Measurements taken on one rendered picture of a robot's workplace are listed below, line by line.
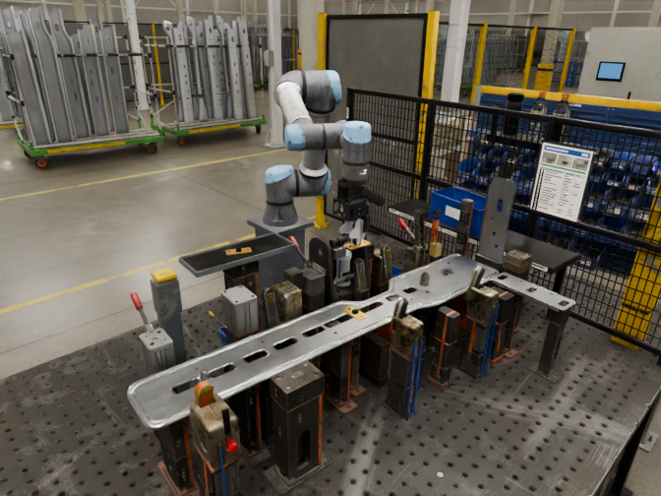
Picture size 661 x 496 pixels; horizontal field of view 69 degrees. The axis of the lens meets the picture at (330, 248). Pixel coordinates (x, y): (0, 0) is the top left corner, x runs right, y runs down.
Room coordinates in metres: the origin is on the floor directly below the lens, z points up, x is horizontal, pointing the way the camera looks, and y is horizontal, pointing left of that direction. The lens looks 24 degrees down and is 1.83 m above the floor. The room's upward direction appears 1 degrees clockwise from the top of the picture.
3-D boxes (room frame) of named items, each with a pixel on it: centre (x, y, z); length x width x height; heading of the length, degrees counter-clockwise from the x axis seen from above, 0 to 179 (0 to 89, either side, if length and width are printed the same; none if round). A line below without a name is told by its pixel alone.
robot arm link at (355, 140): (1.34, -0.07, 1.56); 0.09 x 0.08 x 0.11; 14
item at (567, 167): (1.91, -0.94, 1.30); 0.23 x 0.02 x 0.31; 39
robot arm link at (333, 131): (1.43, -0.03, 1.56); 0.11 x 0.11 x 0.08; 14
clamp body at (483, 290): (1.44, -0.53, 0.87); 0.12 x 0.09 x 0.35; 39
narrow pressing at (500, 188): (1.80, -0.66, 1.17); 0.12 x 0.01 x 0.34; 39
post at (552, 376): (1.44, -0.81, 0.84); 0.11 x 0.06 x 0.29; 39
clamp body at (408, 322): (1.25, -0.24, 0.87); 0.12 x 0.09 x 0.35; 39
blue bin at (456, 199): (2.11, -0.62, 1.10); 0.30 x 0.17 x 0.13; 33
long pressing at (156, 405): (1.33, -0.07, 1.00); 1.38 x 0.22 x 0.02; 129
